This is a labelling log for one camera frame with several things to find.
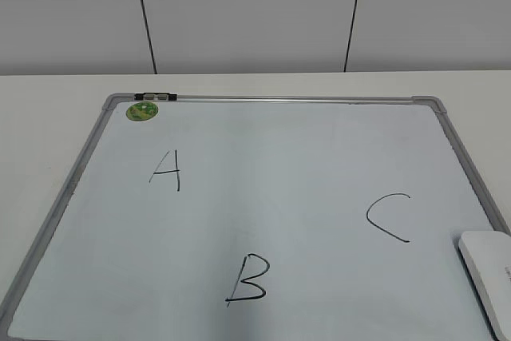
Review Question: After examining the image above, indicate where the white rectangular board eraser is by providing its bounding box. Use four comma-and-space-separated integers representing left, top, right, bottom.
458, 231, 510, 340

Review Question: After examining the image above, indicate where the green round magnet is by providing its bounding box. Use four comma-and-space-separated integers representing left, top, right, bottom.
125, 101, 159, 122

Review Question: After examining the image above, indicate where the black silver hanging clip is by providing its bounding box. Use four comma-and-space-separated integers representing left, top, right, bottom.
134, 93, 177, 101

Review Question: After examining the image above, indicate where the white magnetic whiteboard grey frame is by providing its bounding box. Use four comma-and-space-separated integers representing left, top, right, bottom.
1, 93, 509, 340

